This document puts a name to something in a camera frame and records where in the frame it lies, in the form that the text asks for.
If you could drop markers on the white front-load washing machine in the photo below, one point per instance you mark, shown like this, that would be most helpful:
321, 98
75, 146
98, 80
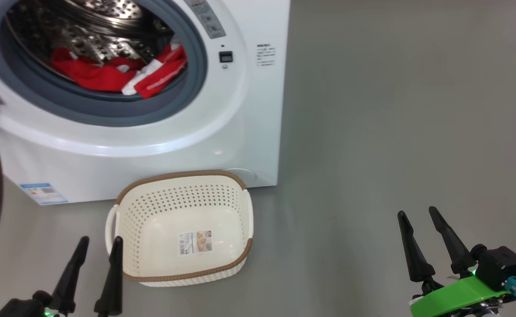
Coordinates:
249, 110

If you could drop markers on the printed product label sticker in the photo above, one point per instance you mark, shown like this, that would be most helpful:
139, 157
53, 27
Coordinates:
195, 243

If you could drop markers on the cream perforated laundry basket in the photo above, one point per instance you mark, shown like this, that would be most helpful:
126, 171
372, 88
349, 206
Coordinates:
161, 220

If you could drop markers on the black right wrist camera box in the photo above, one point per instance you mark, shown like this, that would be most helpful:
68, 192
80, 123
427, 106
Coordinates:
500, 266

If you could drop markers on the red and white garment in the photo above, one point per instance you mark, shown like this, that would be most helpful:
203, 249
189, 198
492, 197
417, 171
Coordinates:
161, 79
90, 75

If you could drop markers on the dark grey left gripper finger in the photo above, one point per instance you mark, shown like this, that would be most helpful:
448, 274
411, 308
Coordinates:
69, 281
112, 286

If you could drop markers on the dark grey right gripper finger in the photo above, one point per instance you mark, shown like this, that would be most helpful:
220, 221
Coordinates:
456, 253
416, 259

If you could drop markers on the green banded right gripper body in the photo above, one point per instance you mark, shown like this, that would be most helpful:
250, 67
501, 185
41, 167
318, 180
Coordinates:
456, 299

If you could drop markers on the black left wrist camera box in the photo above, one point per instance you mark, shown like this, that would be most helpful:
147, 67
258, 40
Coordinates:
20, 308

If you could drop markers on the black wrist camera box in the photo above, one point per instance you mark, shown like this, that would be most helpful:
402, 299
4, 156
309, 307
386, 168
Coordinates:
20, 308
500, 266

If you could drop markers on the blue energy label sticker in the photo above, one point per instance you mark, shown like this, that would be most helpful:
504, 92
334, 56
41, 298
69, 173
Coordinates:
43, 193

